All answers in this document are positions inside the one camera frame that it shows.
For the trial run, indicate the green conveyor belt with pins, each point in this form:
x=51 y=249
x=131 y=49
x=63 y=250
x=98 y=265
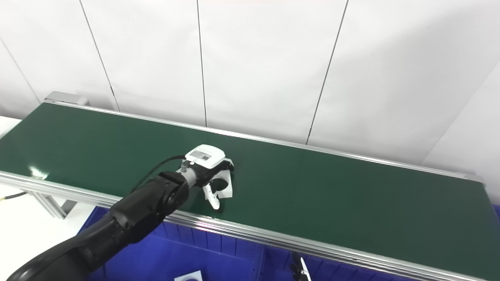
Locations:
x=332 y=195
x=273 y=234

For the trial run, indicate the blue plastic bin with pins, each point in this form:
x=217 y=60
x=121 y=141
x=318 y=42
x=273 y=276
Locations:
x=175 y=253
x=343 y=271
x=497 y=210

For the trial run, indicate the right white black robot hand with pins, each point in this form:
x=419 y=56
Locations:
x=300 y=271

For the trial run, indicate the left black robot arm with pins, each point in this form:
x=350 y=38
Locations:
x=133 y=214

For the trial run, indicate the grey conveyor motor housing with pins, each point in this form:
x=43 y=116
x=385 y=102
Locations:
x=66 y=97

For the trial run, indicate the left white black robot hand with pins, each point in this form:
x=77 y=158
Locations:
x=205 y=156

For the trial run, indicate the aluminium conveyor leg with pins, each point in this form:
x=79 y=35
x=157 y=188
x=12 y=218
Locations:
x=52 y=205

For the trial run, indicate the white square part with hole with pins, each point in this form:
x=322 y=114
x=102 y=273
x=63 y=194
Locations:
x=227 y=189
x=189 y=276

